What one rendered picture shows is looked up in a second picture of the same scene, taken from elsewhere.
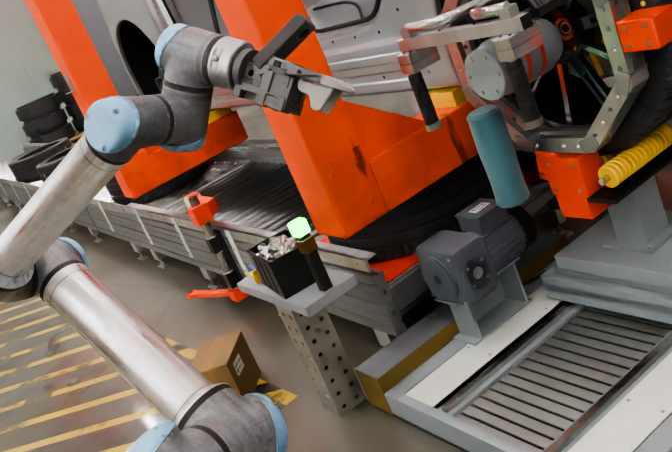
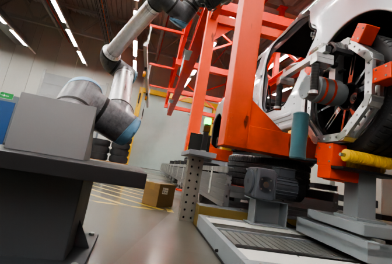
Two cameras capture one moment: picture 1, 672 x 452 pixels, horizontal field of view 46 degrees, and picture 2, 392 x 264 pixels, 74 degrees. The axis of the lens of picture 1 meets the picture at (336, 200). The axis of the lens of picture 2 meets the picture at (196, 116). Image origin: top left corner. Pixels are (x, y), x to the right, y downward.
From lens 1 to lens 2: 1.05 m
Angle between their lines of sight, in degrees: 34
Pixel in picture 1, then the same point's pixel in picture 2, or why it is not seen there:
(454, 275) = (255, 178)
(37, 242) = (120, 38)
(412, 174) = (264, 143)
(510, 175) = (300, 142)
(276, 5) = (247, 55)
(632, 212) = (355, 197)
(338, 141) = (242, 110)
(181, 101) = (183, 4)
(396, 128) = (268, 124)
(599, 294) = (319, 230)
